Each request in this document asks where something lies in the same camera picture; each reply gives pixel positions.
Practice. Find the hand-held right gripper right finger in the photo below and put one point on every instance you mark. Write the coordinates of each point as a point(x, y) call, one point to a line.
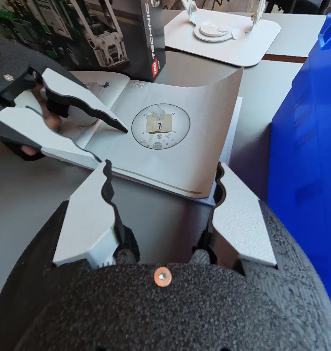
point(242, 219)

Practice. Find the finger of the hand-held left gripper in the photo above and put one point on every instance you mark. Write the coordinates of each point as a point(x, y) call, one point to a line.
point(66, 86)
point(25, 126)

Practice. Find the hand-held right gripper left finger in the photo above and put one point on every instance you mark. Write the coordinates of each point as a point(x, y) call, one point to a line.
point(86, 219)

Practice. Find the white instruction booklet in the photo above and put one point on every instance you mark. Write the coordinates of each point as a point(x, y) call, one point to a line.
point(181, 153)

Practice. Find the black lego set box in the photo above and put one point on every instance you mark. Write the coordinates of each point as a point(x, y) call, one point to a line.
point(99, 33)

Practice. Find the person's left hand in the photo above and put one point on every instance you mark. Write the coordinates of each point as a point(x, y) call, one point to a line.
point(51, 120)

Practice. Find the blue plastic bin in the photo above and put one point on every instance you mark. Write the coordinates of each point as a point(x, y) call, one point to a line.
point(305, 137)

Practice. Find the white stand base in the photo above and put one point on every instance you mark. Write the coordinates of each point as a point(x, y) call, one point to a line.
point(236, 46)

